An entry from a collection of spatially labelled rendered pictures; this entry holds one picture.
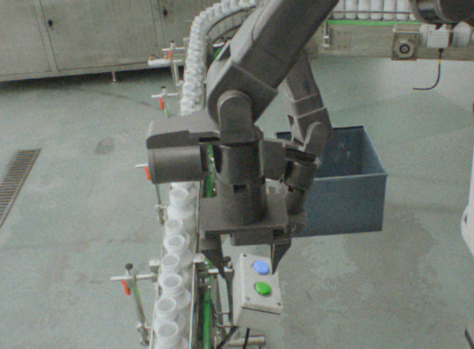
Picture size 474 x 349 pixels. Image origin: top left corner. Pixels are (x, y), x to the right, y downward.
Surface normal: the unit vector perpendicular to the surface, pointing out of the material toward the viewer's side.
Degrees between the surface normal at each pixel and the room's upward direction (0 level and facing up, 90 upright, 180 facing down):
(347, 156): 90
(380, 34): 90
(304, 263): 0
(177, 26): 90
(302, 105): 72
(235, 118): 90
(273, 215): 1
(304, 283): 0
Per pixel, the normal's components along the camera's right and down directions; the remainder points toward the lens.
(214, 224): -0.07, -0.84
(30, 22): 0.04, 0.55
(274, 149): 0.18, 0.23
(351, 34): -0.28, 0.54
